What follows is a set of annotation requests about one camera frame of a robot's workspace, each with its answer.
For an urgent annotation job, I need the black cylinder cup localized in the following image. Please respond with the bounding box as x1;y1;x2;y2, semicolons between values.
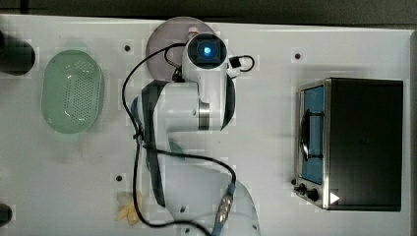
0;204;13;227
0;31;35;76

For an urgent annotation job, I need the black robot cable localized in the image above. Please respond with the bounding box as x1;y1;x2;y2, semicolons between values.
121;42;256;236

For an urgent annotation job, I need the green perforated colander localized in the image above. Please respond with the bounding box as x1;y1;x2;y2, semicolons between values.
41;50;104;134

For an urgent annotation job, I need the grey oval plate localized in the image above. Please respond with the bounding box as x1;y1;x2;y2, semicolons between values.
145;16;215;82

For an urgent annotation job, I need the black toaster oven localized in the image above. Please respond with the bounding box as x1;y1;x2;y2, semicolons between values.
291;78;403;211

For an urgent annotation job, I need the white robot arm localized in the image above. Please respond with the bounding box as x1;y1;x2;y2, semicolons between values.
132;33;261;236

